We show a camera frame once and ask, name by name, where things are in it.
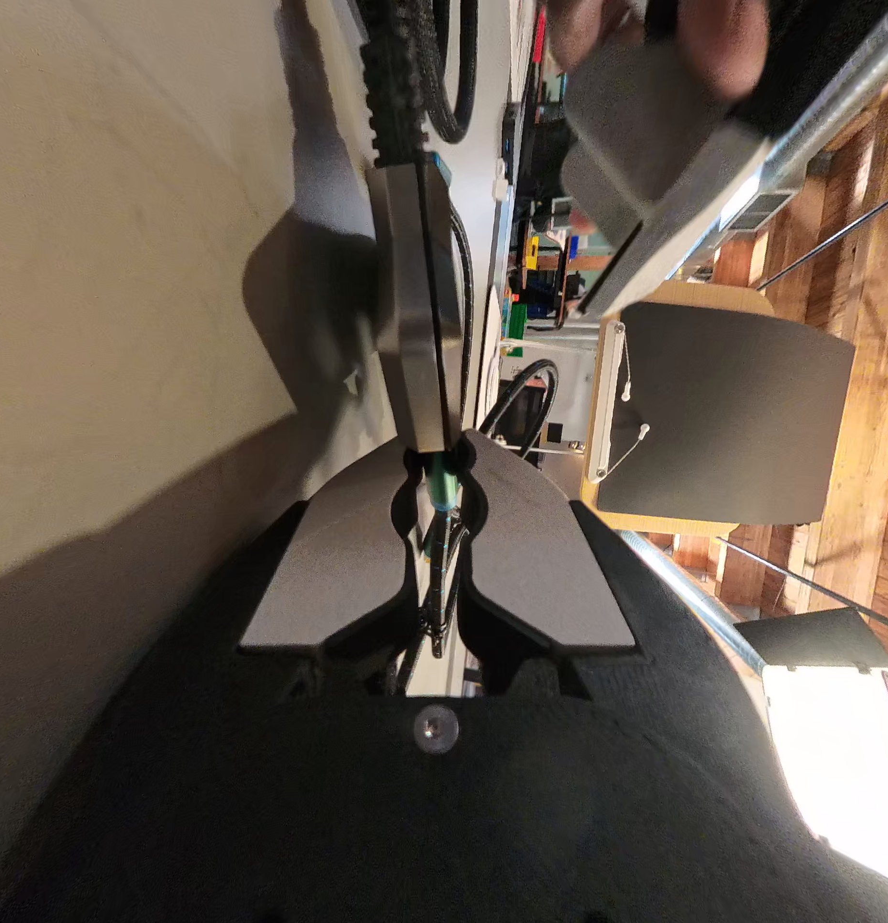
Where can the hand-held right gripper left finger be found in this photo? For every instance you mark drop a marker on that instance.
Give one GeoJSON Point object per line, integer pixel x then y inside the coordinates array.
{"type": "Point", "coordinates": [343, 570]}

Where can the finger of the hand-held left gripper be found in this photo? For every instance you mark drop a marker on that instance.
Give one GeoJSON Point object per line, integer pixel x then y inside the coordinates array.
{"type": "Point", "coordinates": [696, 173]}
{"type": "Point", "coordinates": [646, 122]}

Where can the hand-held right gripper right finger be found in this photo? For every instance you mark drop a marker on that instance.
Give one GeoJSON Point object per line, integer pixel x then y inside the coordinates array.
{"type": "Point", "coordinates": [538, 570]}

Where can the black switch hub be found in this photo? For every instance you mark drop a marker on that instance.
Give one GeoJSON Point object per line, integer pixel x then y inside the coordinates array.
{"type": "Point", "coordinates": [415, 303]}

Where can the person's left hand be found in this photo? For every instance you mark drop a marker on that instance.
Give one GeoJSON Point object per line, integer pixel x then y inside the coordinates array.
{"type": "Point", "coordinates": [725, 50]}

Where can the black wood-framed panel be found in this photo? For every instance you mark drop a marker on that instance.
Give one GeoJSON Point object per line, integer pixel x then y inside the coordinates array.
{"type": "Point", "coordinates": [739, 418]}

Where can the studio light panel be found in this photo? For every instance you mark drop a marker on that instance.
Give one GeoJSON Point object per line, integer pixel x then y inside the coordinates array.
{"type": "Point", "coordinates": [833, 757]}

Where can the silver duct with vent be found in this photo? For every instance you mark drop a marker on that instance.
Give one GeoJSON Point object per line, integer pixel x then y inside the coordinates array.
{"type": "Point", "coordinates": [847, 86]}

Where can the silver ventilation duct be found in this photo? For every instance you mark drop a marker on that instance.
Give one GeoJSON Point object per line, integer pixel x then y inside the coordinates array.
{"type": "Point", "coordinates": [689, 598]}

